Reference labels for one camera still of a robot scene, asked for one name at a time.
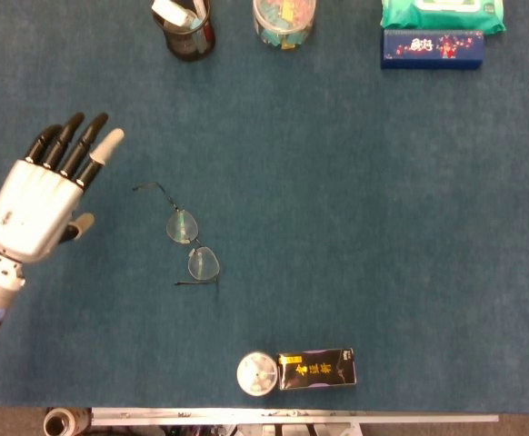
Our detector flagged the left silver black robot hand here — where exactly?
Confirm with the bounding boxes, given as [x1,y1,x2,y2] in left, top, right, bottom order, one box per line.
[0,112,125,264]

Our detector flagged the thin-framed eyeglasses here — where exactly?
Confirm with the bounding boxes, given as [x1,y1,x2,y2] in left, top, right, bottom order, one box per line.
[132,182,222,287]

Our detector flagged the brown tape roll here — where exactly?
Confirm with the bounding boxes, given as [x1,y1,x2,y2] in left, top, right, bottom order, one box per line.
[43,407,94,436]

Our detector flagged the black mesh pen holder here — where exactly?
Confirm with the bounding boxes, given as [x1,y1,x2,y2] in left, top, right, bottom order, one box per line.
[151,0,216,63]

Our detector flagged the teal pen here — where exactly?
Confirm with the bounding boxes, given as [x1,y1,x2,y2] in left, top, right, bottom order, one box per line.
[186,13,209,54]

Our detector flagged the white eraser block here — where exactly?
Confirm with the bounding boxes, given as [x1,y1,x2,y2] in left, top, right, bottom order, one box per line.
[151,0,191,26]

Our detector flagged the red white marker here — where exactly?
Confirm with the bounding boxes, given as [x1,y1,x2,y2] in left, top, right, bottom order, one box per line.
[195,0,215,54]

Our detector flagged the round silver lidded tin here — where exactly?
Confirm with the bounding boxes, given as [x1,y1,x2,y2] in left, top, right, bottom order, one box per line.
[235,350,280,398]

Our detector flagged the clear jar of binder clips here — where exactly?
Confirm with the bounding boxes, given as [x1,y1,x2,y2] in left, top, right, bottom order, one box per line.
[252,0,318,51]

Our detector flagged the black box gold characters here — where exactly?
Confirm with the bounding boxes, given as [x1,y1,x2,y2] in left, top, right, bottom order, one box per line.
[276,347,357,391]

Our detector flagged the dark blue printed box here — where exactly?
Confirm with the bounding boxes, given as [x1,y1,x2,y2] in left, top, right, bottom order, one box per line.
[380,28,485,71]

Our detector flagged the green wet wipes pack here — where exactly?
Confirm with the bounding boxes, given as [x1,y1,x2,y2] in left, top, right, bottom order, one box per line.
[379,0,507,35]

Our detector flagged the silver metal rail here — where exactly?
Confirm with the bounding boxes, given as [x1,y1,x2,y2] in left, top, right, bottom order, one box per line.
[90,407,500,428]

